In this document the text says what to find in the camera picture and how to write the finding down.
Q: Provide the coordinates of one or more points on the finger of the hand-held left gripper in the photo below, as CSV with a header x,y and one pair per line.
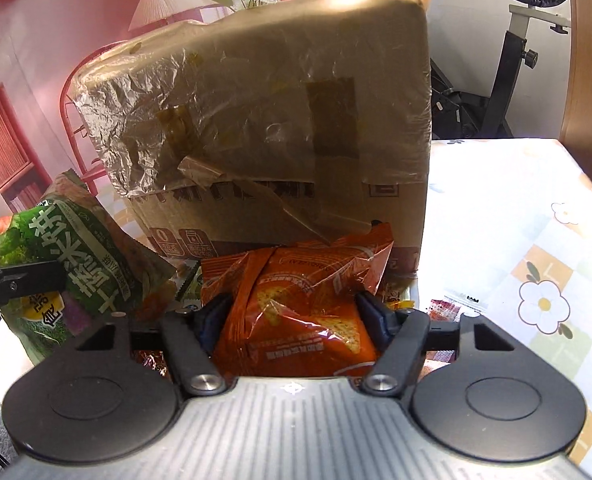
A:
x,y
30,280

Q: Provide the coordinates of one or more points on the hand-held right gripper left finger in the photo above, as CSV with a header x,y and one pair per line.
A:
x,y
214,321

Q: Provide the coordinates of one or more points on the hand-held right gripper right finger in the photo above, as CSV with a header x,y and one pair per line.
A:
x,y
372,317

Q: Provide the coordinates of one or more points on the green snack packet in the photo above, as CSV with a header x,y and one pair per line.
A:
x,y
83,265

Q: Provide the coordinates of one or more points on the orange cracker snack packet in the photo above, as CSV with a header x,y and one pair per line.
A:
x,y
306,305

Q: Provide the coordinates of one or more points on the brown cardboard box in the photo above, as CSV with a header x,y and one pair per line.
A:
x,y
276,125

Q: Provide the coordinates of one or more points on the green white small packet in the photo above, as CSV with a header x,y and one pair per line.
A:
x,y
188,285

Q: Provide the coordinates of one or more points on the red patterned small packet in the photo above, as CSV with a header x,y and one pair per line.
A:
x,y
451,306

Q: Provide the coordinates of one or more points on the flower checked tablecloth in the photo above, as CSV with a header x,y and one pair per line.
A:
x,y
516,220

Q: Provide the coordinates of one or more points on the translucent dotted plastic bag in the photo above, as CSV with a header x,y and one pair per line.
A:
x,y
256,85

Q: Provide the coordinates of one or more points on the black exercise bike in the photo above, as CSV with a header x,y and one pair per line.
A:
x,y
506,75

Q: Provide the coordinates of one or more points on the pink printed wall backdrop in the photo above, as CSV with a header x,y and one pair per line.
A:
x,y
25,85

